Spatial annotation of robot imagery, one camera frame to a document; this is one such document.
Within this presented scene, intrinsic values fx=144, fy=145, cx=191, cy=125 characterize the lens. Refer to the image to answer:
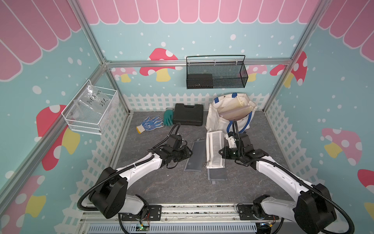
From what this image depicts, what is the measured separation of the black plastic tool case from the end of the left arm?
0.34 m

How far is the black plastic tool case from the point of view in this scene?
108cm

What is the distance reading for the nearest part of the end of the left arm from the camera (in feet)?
2.05
